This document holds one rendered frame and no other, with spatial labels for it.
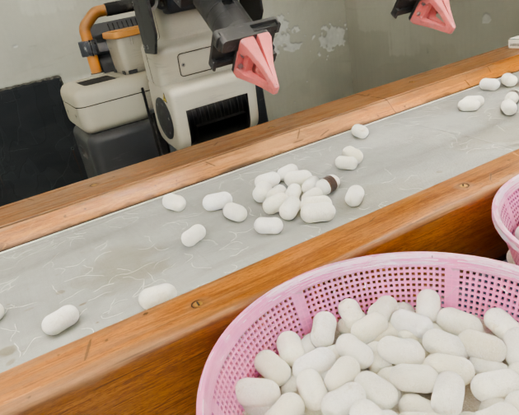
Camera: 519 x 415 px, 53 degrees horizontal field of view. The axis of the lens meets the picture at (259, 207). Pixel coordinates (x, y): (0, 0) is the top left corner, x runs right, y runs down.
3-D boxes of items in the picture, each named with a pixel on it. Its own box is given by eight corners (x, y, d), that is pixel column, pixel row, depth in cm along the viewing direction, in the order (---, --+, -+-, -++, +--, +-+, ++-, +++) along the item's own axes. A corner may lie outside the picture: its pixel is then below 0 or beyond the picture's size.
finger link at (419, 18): (482, 8, 89) (448, -26, 93) (452, 16, 86) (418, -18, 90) (462, 40, 95) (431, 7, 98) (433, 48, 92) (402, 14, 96)
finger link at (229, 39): (296, 68, 69) (263, 20, 72) (250, 81, 66) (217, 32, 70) (285, 103, 75) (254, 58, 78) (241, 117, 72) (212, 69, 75)
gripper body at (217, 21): (283, 24, 73) (258, -10, 76) (218, 39, 69) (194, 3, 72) (274, 58, 79) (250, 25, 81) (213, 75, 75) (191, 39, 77)
